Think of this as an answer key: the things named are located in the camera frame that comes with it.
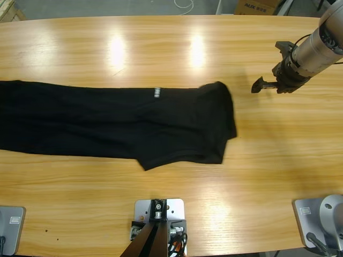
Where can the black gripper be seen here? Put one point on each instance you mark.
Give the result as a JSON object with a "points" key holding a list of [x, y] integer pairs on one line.
{"points": [[290, 77]]}

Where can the black T-shirt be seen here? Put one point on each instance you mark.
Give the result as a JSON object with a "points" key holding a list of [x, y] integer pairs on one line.
{"points": [[107, 123]]}

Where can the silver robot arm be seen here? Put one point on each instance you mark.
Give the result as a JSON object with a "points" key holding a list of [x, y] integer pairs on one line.
{"points": [[319, 48]]}

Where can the cardboard box with AUX print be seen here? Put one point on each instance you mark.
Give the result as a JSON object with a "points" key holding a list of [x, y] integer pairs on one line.
{"points": [[254, 8]]}

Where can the silver metal clamp fitting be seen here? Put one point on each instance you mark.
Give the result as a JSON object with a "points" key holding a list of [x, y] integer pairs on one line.
{"points": [[177, 231], [135, 232]]}

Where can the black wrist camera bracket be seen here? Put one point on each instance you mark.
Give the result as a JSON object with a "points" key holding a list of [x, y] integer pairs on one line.
{"points": [[284, 45]]}

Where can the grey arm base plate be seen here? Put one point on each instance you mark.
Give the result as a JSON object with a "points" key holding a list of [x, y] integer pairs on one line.
{"points": [[308, 222], [13, 230]]}

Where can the dark camera post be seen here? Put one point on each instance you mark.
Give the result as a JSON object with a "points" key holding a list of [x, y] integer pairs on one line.
{"points": [[158, 214]]}

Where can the white mount block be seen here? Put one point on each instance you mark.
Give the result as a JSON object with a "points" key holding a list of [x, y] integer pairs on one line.
{"points": [[140, 208]]}

